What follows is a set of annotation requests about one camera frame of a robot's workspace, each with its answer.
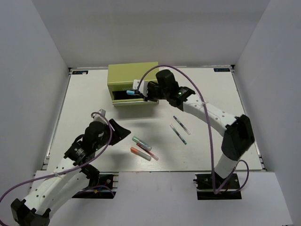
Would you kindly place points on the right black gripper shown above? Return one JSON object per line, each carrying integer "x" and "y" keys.
{"x": 150, "y": 86}

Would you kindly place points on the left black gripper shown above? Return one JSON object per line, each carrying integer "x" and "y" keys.
{"x": 120, "y": 133}

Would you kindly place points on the blue highlighter marker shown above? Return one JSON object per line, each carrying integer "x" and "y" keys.
{"x": 130, "y": 92}

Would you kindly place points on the orange highlighter marker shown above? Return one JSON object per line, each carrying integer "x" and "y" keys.
{"x": 139, "y": 153}

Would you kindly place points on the green metal drawer box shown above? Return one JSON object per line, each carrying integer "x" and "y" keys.
{"x": 120, "y": 80}

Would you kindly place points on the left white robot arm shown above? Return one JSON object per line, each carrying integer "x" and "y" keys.
{"x": 73, "y": 174}

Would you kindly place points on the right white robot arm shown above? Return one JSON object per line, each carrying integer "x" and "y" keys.
{"x": 236, "y": 131}

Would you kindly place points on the green highlighter marker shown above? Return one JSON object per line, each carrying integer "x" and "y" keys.
{"x": 141, "y": 143}

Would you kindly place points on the red gel pen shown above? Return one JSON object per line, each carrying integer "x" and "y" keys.
{"x": 147, "y": 151}

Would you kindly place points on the purple gel pen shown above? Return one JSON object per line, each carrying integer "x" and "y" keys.
{"x": 181, "y": 124}

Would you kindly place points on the green gel pen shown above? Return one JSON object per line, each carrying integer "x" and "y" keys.
{"x": 178, "y": 134}

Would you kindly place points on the left blue corner label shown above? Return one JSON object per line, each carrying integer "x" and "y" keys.
{"x": 80, "y": 72}

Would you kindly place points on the blue corner label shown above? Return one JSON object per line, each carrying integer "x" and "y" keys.
{"x": 221, "y": 70}
{"x": 80, "y": 72}

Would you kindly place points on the right blue corner label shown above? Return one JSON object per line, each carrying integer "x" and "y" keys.
{"x": 221, "y": 70}

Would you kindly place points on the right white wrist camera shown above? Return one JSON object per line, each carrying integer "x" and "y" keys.
{"x": 140, "y": 84}

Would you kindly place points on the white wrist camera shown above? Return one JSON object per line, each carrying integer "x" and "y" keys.
{"x": 140, "y": 84}
{"x": 99, "y": 116}

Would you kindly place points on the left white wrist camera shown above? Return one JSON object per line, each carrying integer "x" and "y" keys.
{"x": 99, "y": 116}

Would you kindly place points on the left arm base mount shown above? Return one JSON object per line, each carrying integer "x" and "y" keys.
{"x": 106, "y": 187}

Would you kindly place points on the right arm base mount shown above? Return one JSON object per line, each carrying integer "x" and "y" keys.
{"x": 205, "y": 192}

